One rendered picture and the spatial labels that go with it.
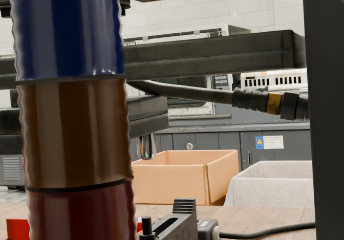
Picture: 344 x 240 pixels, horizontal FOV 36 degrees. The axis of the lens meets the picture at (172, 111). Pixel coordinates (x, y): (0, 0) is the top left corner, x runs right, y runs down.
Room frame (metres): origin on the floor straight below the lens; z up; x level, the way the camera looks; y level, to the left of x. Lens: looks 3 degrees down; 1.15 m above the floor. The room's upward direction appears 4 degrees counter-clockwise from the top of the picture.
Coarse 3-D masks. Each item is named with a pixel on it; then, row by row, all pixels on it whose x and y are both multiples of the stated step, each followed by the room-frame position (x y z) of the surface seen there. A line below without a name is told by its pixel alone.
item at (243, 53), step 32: (288, 32) 0.37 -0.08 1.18; (0, 64) 0.45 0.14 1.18; (128, 64) 0.41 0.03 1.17; (160, 64) 0.40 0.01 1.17; (192, 64) 0.39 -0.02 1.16; (224, 64) 0.38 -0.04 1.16; (256, 64) 0.37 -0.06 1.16; (288, 64) 0.37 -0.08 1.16; (128, 96) 0.55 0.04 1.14; (160, 96) 0.53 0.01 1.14; (0, 128) 0.41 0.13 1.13; (160, 128) 0.53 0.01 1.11
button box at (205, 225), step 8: (200, 224) 0.81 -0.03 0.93; (208, 224) 0.81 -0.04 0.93; (216, 224) 0.82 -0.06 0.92; (296, 224) 0.85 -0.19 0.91; (304, 224) 0.85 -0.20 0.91; (312, 224) 0.85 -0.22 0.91; (200, 232) 0.78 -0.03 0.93; (208, 232) 0.78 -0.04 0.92; (216, 232) 0.79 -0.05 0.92; (224, 232) 0.80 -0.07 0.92; (256, 232) 0.81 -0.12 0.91; (264, 232) 0.82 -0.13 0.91; (272, 232) 0.83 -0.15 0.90
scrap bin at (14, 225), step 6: (6, 222) 0.81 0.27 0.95; (12, 222) 0.81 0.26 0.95; (18, 222) 0.80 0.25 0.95; (24, 222) 0.80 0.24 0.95; (138, 222) 0.73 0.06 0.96; (12, 228) 0.81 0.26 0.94; (18, 228) 0.80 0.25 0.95; (24, 228) 0.80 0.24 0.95; (138, 228) 0.73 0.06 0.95; (12, 234) 0.81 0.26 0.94; (18, 234) 0.80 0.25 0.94; (24, 234) 0.80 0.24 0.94; (138, 234) 0.67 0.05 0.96
